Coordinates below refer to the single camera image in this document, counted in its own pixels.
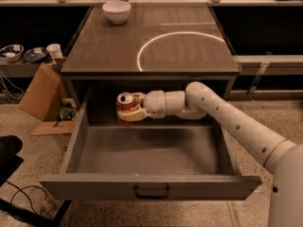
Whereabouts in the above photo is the black drawer handle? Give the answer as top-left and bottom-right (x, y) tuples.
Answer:
(134, 185), (169, 200)

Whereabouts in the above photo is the brown cardboard box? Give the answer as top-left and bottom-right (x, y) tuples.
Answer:
(19, 63), (76, 136)

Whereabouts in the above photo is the dark blue bowl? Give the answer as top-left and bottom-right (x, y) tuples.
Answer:
(24, 47), (48, 63)

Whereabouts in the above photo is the low grey shelf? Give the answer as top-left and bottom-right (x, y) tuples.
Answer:
(234, 55), (303, 76)
(0, 58), (65, 79)

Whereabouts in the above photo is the white paper cup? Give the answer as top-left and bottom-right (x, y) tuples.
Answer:
(46, 44), (62, 60)

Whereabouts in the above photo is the open grey top drawer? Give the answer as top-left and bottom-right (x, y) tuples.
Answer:
(40, 86), (260, 201)

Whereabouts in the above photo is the white ceramic bowl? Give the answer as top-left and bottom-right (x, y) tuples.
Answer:
(102, 1), (132, 25)

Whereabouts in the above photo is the white cable left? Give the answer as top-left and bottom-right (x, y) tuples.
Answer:
(0, 70), (25, 101)

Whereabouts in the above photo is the blue patterned bowl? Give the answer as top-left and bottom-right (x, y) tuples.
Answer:
(0, 44), (24, 62)

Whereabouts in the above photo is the low grey shelf left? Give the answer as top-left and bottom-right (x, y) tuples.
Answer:
(0, 58), (65, 79)

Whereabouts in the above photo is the green snack bag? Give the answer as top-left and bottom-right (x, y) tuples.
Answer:
(59, 106), (78, 121)

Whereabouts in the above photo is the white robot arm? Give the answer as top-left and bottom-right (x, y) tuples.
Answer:
(116, 81), (303, 227)

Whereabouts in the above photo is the low grey shelf right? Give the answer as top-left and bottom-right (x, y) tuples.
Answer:
(234, 55), (303, 76)

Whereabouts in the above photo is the red coke can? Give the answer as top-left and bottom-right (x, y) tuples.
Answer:
(116, 92), (137, 114)

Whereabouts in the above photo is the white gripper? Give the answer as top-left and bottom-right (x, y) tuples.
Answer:
(117, 91), (166, 122)

